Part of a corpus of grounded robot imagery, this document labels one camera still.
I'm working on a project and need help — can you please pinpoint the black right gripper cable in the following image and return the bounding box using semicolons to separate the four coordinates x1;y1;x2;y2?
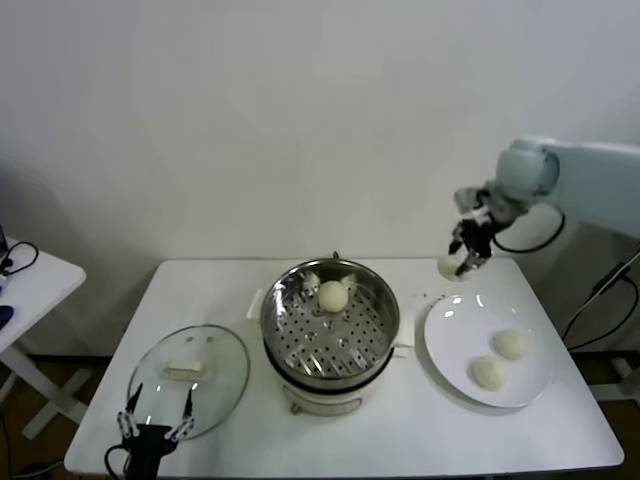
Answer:
492;207;567;254

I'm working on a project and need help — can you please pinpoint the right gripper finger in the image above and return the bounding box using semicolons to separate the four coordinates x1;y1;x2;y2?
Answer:
448;222;469;256
455;226;494;277

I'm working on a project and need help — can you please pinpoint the glass lid with cream handle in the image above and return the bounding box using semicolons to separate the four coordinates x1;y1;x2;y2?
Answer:
126;324;251;444

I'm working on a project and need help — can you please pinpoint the thin black looped cable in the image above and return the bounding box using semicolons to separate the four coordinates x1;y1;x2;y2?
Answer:
0;242;40;279

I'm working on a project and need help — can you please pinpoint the cream electric cooker base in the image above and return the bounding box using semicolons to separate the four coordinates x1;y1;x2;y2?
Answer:
246;288;416;417

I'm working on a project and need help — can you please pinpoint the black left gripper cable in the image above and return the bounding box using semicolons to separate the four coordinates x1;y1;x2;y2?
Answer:
103;444;133;480

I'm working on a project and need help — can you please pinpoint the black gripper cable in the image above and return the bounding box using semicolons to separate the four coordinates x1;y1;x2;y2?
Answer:
492;207;567;254
103;444;133;480

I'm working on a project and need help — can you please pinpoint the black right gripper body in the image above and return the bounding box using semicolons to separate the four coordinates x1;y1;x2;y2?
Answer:
453;185;530;236

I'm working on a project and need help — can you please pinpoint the white steamed baozi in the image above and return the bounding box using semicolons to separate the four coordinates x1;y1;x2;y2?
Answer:
318;280;348;314
437;254;474;281
468;355;509;391
492;329;530;360

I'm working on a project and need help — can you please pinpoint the perforated steel steamer basket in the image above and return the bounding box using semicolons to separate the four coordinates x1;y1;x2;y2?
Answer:
259;258;401;384

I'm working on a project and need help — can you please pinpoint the black power cable with adapter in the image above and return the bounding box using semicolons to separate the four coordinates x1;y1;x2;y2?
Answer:
559;249;640;354

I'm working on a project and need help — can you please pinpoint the white round plate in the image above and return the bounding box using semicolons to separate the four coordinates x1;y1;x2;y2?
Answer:
422;293;551;409

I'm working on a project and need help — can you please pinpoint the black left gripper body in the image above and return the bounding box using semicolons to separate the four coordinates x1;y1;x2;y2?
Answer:
125;423;177;480

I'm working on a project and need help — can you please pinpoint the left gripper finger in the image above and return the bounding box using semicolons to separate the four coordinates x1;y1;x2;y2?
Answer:
116;383;145;440
164;387;196;444

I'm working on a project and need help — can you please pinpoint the white side table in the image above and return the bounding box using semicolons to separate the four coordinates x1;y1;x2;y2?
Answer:
0;239;87;441

